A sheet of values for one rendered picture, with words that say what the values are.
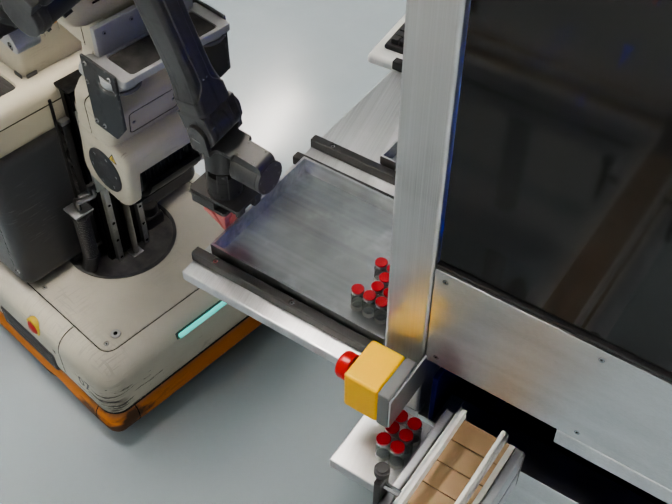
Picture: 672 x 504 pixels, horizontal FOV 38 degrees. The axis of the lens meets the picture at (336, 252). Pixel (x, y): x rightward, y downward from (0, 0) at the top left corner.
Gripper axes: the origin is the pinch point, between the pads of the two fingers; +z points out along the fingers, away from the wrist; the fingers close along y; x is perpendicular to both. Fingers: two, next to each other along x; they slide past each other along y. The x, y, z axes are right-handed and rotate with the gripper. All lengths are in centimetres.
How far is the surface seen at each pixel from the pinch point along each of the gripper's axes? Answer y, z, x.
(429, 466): 53, -7, -23
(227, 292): 7.5, 2.2, -10.0
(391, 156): 12.4, 1.1, 31.5
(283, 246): 9.1, 1.9, 3.0
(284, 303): 17.4, 0.1, -7.8
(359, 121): 1.5, 2.3, 37.3
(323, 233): 12.9, 1.9, 9.3
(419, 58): 40, -60, -12
